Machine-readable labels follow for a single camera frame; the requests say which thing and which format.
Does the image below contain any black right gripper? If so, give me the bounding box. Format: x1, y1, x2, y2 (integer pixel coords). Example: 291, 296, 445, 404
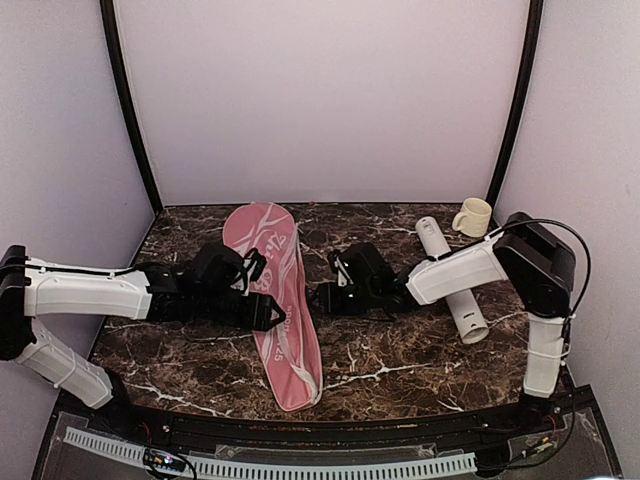
308, 281, 379, 316

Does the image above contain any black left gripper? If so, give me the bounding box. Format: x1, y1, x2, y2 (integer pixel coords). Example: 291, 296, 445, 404
194, 290, 287, 333

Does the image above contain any pink racket cover bag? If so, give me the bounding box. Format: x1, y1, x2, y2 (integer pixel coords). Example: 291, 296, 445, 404
223, 203, 323, 412

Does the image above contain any white shuttlecock tube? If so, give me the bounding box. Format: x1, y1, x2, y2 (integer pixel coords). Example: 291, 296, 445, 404
411, 216, 489, 345

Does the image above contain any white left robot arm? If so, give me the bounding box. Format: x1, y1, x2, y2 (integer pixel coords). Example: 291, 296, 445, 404
1, 243, 286, 436

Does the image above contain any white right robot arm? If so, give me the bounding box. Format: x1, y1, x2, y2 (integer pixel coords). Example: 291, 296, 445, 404
309, 212, 582, 434

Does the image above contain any cream ceramic mug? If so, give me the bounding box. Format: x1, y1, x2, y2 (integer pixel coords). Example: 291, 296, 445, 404
451, 197, 492, 238

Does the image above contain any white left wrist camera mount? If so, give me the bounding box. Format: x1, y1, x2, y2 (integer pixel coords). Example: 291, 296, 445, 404
231, 248, 267, 295

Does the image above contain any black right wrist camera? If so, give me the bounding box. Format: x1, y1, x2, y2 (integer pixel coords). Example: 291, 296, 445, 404
328, 249, 352, 287

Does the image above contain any black front table rail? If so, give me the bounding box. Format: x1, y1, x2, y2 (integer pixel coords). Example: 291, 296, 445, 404
124, 403, 565, 451

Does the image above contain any white slotted cable duct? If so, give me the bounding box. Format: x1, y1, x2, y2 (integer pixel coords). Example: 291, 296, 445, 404
63, 427, 477, 479

